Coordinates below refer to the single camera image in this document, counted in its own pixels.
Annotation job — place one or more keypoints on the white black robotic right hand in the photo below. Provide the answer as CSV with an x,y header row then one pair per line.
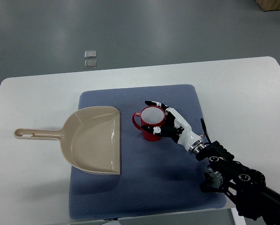
x,y
176,128

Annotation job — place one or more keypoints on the red cup white inside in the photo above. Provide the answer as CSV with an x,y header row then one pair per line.
x,y
152,116

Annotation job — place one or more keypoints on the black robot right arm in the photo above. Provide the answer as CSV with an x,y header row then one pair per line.
x,y
245,187

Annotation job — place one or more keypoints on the beige plastic dustpan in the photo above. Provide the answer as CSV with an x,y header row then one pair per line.
x,y
90,139

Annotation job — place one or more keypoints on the blue grey fabric mat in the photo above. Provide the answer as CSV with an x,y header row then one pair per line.
x,y
156,177

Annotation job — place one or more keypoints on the lower metal floor plate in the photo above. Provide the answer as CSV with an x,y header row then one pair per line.
x,y
90,63

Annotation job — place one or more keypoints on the metal floor plate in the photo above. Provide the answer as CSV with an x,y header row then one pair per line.
x,y
90,63
89,54

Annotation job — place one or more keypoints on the white table leg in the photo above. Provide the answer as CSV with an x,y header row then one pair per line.
x,y
238,220

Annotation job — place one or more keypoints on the upper metal floor plate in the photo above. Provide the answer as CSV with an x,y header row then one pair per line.
x,y
89,54

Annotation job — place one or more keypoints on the wooden box corner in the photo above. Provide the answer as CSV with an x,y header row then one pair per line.
x,y
269,5

